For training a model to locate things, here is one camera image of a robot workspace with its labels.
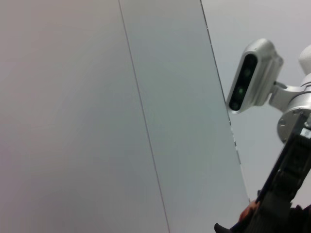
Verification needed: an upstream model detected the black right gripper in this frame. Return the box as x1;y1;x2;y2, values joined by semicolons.
230;113;311;233

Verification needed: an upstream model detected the black bag with brown straps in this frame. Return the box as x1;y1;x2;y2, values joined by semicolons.
213;200;311;233

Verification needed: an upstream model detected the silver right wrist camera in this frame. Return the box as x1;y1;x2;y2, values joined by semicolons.
225;38;284;115

